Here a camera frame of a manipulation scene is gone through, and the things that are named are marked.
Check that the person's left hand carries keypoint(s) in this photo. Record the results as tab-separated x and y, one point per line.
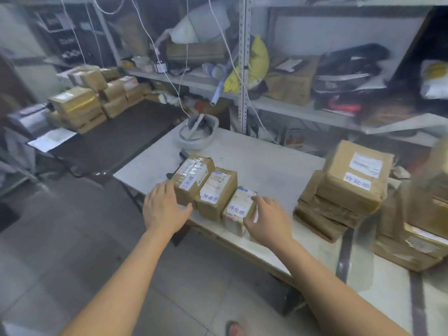
164	213

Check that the person's right hand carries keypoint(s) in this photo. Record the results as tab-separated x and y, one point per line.
273	227

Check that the parcels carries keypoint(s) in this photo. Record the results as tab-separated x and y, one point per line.
322	220

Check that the transparent plastic divider black base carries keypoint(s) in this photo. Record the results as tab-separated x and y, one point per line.
345	255
418	304

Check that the person's right forearm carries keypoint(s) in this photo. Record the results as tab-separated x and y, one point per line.
332	297

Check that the person's left forearm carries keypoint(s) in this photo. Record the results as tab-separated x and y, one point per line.
119	286

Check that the person's foot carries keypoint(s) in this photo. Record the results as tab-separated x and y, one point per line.
235	328

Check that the grey label printer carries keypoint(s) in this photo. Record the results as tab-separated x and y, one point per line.
29	118

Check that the black metal table leg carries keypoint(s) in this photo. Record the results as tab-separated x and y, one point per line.
134	197

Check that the black handheld device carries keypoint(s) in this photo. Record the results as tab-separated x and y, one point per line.
183	158

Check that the dark table centre support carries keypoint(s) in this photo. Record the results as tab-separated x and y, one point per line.
283	293

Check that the black rubber mat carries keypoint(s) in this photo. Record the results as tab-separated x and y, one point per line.
115	143

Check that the colourful printed paper box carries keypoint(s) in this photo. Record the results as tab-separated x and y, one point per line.
294	139

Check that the grey metal shelf rack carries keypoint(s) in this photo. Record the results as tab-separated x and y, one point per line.
297	110

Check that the rolled pale paper poster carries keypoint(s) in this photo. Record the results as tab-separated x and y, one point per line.
217	90

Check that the white paper sheet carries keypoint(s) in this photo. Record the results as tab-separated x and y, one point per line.
52	139

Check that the row of big cardboard cartons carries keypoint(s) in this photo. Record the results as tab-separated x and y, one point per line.
80	108

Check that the blurred grey storage rack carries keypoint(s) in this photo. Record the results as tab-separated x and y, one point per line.
175	76

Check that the black tape roll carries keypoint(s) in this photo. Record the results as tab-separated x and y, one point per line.
258	90

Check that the pink plastic packet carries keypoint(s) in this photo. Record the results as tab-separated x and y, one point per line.
344	107

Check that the crumpled cardboard box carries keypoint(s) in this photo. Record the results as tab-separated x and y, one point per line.
294	87

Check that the brown parcel in clear wrap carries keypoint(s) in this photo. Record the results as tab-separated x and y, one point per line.
385	115

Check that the grey and black mailer bag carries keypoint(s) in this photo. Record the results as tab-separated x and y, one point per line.
346	83

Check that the flat green-printed cardboard box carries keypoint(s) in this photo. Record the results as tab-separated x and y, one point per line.
196	53

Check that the yellow plastic bag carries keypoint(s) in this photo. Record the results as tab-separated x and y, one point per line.
257	62

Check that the white gridded plastic bag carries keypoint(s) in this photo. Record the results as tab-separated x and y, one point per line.
406	124

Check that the crumpled brown paper sack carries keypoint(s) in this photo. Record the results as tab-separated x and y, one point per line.
131	36

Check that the white foam sheet bundle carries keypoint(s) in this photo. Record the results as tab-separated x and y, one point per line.
196	27

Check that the black fluffy plastic bag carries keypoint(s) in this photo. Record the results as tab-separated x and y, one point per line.
353	55

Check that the white mailer bag yellow patch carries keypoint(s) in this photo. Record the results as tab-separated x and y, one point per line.
434	80

